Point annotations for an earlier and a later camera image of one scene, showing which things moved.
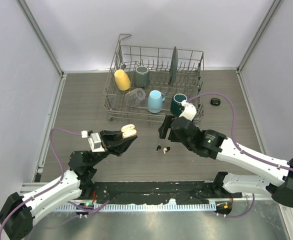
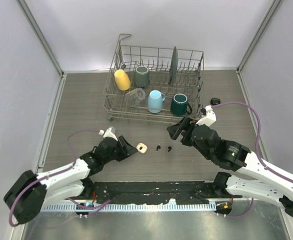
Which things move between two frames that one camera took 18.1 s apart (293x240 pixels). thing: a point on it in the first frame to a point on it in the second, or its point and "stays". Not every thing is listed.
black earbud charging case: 215,101 stays
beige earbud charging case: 127,130 to 142,148
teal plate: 174,66 stays
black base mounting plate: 158,192 stays
